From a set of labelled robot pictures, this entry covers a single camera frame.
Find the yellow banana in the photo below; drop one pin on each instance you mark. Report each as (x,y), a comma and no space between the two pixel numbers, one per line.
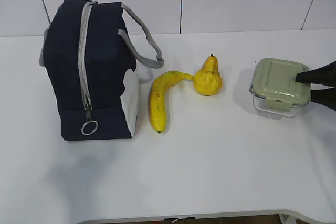
(159,87)

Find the yellow pear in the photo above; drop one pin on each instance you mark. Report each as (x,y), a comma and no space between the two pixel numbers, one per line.
(207,81)

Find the navy blue lunch bag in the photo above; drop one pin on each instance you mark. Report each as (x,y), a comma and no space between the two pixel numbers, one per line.
(92,66)

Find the glass container green lid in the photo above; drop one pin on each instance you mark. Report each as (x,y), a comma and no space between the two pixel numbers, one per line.
(275,90)

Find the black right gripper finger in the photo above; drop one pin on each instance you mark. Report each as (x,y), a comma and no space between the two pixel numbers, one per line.
(326,97)
(323,76)

